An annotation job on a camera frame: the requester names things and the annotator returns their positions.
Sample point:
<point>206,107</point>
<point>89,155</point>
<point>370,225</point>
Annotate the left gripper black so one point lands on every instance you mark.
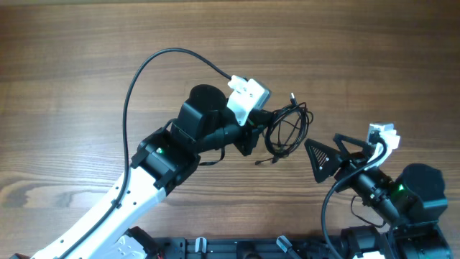
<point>250,132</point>

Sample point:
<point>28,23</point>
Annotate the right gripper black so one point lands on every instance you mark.
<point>335,162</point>

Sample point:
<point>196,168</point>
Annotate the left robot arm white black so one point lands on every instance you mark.
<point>208,120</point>

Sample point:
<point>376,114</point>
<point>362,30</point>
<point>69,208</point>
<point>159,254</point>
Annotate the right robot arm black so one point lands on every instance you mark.
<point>409,205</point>

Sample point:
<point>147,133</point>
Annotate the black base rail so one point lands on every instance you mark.
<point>275,248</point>

